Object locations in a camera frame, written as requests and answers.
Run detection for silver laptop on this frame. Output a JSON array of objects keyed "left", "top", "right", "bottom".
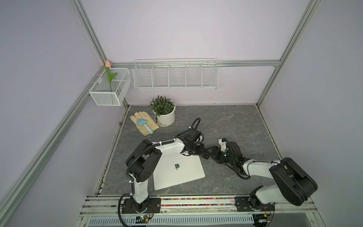
[{"left": 153, "top": 153, "right": 205, "bottom": 190}]

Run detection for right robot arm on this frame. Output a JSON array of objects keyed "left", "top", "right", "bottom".
[{"left": 204, "top": 139, "right": 318, "bottom": 211}]

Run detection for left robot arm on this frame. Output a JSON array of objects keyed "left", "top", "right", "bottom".
[{"left": 117, "top": 118, "right": 208, "bottom": 226}]

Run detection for beige work glove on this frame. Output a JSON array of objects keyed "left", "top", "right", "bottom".
[{"left": 130, "top": 112, "right": 159, "bottom": 136}]

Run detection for potted green plant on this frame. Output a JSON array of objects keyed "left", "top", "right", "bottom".
[{"left": 150, "top": 96, "right": 176, "bottom": 127}]

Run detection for blue garden trowel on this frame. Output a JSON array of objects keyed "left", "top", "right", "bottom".
[{"left": 137, "top": 118, "right": 154, "bottom": 135}]

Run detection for pink artificial tulip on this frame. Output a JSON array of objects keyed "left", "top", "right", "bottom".
[{"left": 105, "top": 60, "right": 118, "bottom": 92}]

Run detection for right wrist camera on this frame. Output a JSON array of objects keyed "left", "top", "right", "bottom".
[{"left": 218, "top": 138, "right": 228, "bottom": 152}]

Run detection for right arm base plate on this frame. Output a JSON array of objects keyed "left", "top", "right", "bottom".
[{"left": 235, "top": 196, "right": 275, "bottom": 212}]

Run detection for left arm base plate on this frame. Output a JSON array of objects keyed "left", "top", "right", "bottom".
[{"left": 121, "top": 198, "right": 161, "bottom": 214}]

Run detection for white wire shelf basket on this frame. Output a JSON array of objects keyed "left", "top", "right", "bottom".
[{"left": 133, "top": 58, "right": 219, "bottom": 89}]

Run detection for white mesh wall box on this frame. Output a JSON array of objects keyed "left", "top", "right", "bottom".
[{"left": 89, "top": 68, "right": 131, "bottom": 106}]

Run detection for aluminium front rail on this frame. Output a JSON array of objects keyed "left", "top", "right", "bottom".
[{"left": 76, "top": 195, "right": 325, "bottom": 227}]

